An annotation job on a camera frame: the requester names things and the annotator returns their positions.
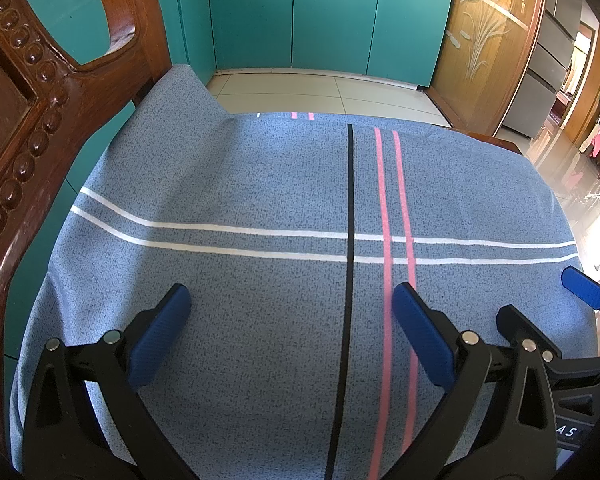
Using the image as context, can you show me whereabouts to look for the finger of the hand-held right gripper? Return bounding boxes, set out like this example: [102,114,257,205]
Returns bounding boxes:
[495,304,566,368]
[561,265,600,356]

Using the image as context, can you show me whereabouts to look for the wooden door frame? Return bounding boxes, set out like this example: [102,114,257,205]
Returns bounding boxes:
[562,20,600,143]

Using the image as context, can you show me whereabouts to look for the carved wooden chair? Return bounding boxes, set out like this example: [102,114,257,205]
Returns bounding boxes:
[0,0,526,466]

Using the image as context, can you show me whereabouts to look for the pink hanging cloth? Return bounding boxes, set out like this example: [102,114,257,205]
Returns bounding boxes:
[580,127,600,158]

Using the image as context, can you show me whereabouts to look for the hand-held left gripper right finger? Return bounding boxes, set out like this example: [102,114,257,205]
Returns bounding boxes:
[382,281,561,480]

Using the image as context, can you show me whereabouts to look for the silver refrigerator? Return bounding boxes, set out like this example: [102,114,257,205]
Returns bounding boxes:
[502,0,583,140]

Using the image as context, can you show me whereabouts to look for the blue striped blanket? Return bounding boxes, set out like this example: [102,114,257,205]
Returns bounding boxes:
[9,64,598,480]

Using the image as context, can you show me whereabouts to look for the wood framed glass door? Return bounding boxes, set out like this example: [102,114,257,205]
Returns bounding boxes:
[427,0,548,136]

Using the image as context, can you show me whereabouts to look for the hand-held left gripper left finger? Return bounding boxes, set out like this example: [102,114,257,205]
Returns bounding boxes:
[22,282,196,480]

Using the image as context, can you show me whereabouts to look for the teal kitchen cabinets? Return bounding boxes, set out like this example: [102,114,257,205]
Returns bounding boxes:
[2,0,455,361]

